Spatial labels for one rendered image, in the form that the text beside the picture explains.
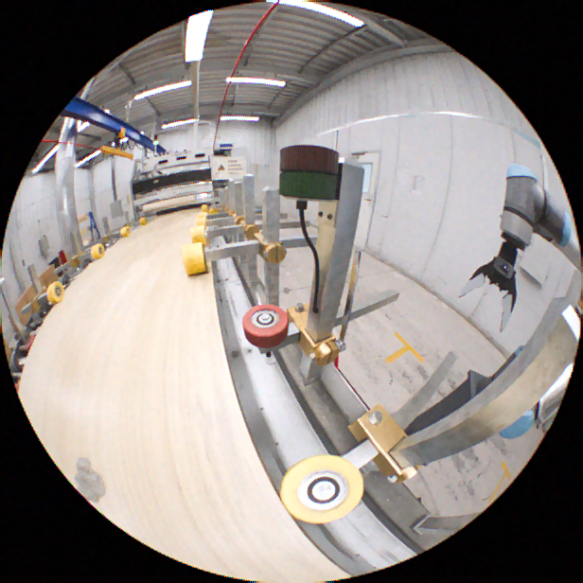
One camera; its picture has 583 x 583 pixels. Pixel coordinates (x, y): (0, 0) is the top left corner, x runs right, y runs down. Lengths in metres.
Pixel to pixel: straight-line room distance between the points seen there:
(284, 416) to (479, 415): 0.43
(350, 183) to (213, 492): 0.35
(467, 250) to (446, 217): 0.55
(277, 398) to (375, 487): 0.34
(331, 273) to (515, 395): 0.23
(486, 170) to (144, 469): 3.12
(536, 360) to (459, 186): 2.81
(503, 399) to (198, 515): 0.27
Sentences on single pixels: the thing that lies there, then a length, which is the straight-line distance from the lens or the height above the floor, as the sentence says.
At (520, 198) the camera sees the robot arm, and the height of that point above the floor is 1.22.
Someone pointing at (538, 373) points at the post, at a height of 1.06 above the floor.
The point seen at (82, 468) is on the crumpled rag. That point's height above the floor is 0.91.
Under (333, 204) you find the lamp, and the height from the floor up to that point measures 1.09.
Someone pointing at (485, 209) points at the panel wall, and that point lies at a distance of 2.78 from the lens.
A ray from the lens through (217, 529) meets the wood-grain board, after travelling 0.23.
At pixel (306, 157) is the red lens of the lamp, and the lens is 0.16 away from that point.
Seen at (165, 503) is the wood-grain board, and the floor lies 0.90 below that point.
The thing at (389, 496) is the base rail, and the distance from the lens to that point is 0.47.
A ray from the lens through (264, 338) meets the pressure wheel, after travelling 0.27.
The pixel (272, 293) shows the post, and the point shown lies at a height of 0.81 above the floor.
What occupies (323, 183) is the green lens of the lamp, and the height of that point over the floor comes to 1.11.
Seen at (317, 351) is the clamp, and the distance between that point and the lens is 0.30.
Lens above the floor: 1.10
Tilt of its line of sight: 34 degrees down
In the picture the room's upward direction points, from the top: 3 degrees clockwise
